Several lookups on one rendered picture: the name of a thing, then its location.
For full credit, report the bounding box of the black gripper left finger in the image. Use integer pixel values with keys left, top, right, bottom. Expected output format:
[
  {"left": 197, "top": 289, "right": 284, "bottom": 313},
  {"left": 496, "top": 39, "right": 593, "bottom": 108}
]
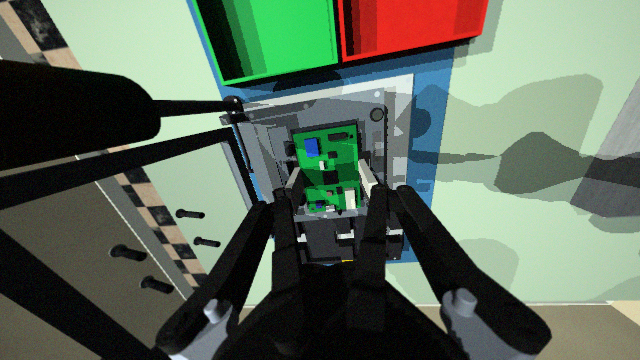
[{"left": 155, "top": 167, "right": 308, "bottom": 360}]

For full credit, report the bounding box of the green circuit board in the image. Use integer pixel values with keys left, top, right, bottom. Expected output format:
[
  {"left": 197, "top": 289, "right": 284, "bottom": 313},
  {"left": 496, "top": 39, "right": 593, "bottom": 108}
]
[{"left": 292, "top": 125, "right": 361, "bottom": 213}]

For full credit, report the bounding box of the green open-top bin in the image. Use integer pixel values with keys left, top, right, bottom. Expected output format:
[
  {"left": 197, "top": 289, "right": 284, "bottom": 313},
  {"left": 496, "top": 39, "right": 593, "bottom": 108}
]
[{"left": 192, "top": 0, "right": 338, "bottom": 88}]

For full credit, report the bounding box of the red open-top bin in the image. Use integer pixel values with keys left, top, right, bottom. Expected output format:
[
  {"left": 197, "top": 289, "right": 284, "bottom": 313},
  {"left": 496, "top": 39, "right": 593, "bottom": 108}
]
[{"left": 335, "top": 0, "right": 489, "bottom": 69}]

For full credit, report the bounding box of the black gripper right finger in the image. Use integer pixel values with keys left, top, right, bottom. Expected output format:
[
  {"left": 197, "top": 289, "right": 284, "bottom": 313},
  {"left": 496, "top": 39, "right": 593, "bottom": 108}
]
[{"left": 345, "top": 159, "right": 552, "bottom": 360}]

